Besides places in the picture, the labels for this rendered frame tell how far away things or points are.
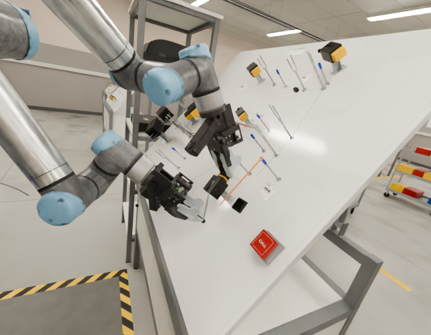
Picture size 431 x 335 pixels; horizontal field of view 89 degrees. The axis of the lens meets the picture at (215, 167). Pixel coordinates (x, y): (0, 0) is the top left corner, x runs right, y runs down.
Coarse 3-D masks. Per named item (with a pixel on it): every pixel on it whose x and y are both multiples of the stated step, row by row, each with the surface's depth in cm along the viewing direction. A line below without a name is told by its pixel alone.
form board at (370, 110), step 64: (384, 64) 63; (192, 128) 121; (320, 128) 64; (384, 128) 52; (192, 192) 85; (256, 192) 65; (320, 192) 52; (192, 256) 66; (256, 256) 53; (192, 320) 54
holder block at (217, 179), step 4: (212, 176) 68; (216, 176) 66; (212, 180) 66; (216, 180) 65; (220, 180) 65; (208, 184) 66; (212, 184) 65; (216, 184) 64; (220, 184) 65; (224, 184) 66; (204, 188) 67; (208, 188) 66; (212, 188) 64; (216, 188) 64; (220, 188) 65; (224, 188) 66; (208, 192) 64; (212, 192) 64; (216, 192) 65; (220, 192) 66; (216, 196) 65
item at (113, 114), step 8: (120, 88) 344; (112, 96) 340; (120, 96) 351; (104, 104) 376; (112, 104) 348; (120, 104) 319; (104, 112) 401; (112, 112) 318; (120, 112) 354; (104, 120) 405; (112, 120) 322; (120, 120) 332; (104, 128) 399; (112, 128) 330; (120, 128) 336
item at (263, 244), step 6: (258, 234) 52; (264, 234) 51; (258, 240) 51; (264, 240) 50; (270, 240) 49; (252, 246) 51; (258, 246) 50; (264, 246) 49; (270, 246) 49; (276, 246) 49; (258, 252) 49; (264, 252) 49; (270, 252) 49; (264, 258) 48
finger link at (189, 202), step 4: (188, 196) 65; (188, 200) 66; (192, 200) 65; (196, 200) 65; (200, 200) 65; (184, 204) 65; (188, 204) 66; (192, 204) 66; (196, 204) 66; (200, 204) 65; (200, 212) 67; (200, 216) 66
